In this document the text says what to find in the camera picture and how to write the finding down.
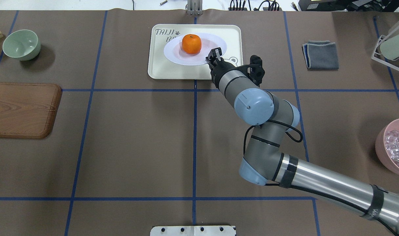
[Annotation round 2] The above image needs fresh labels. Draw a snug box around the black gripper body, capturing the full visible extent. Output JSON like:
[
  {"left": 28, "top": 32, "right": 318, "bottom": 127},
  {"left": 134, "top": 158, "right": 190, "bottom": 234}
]
[{"left": 206, "top": 55, "right": 234, "bottom": 82}]

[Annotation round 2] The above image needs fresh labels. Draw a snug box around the orange fruit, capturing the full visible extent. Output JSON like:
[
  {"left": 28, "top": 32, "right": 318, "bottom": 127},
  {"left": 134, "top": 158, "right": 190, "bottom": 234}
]
[{"left": 181, "top": 34, "right": 202, "bottom": 55}]

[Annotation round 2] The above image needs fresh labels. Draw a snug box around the white plate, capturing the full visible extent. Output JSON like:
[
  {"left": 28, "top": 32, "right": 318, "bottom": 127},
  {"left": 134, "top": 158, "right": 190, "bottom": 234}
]
[{"left": 163, "top": 33, "right": 227, "bottom": 66}]

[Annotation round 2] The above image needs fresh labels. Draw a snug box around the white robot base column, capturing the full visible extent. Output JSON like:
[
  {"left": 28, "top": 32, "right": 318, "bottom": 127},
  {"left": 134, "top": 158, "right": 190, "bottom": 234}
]
[{"left": 150, "top": 225, "right": 237, "bottom": 236}]

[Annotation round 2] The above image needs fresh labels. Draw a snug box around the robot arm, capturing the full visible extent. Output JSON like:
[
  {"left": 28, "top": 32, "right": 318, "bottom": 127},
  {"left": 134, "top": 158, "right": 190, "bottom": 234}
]
[{"left": 206, "top": 48, "right": 399, "bottom": 236}]

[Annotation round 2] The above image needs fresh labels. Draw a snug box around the cream bear tray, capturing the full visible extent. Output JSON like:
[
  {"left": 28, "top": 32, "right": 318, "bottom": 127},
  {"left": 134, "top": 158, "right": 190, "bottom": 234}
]
[{"left": 148, "top": 24, "right": 243, "bottom": 80}]

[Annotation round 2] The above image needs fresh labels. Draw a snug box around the grey folded cloth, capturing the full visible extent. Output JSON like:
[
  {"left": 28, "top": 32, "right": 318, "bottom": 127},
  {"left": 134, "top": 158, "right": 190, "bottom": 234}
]
[{"left": 302, "top": 40, "right": 340, "bottom": 70}]

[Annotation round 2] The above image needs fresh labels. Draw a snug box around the green cup on rack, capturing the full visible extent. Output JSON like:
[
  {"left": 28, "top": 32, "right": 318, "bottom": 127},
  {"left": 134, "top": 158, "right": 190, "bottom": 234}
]
[{"left": 380, "top": 34, "right": 399, "bottom": 60}]

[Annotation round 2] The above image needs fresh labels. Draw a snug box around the clear ice cubes pile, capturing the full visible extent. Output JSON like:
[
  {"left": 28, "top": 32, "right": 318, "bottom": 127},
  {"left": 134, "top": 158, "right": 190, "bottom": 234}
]
[{"left": 384, "top": 130, "right": 399, "bottom": 159}]

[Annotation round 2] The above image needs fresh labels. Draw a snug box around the pink bowl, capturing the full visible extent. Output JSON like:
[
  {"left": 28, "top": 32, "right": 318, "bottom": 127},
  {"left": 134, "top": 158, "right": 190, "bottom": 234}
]
[{"left": 375, "top": 119, "right": 399, "bottom": 175}]

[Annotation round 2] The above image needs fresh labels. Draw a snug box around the green bowl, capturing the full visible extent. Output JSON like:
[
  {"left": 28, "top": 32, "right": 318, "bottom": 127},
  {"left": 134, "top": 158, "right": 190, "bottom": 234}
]
[{"left": 2, "top": 29, "right": 41, "bottom": 61}]

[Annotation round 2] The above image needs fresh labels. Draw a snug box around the wooden cutting board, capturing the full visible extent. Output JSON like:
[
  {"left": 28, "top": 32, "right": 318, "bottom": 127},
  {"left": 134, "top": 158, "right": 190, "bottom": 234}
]
[{"left": 0, "top": 83, "right": 62, "bottom": 139}]

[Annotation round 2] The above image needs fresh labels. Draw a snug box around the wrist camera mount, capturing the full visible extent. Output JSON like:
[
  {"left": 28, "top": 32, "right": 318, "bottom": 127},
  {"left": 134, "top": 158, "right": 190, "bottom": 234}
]
[{"left": 237, "top": 55, "right": 265, "bottom": 87}]

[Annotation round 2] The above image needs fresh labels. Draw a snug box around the aluminium frame post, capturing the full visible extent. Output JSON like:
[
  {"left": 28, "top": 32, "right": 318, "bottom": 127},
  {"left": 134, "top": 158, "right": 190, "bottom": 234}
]
[{"left": 186, "top": 0, "right": 203, "bottom": 16}]

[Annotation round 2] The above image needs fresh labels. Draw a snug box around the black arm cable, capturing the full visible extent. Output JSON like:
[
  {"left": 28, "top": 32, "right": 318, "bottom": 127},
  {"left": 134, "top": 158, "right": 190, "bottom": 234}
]
[{"left": 243, "top": 120, "right": 304, "bottom": 158}]

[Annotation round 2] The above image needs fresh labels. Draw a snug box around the white wire cup rack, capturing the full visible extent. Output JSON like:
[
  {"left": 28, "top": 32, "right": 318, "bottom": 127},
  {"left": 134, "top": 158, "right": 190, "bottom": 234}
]
[{"left": 371, "top": 21, "right": 399, "bottom": 72}]

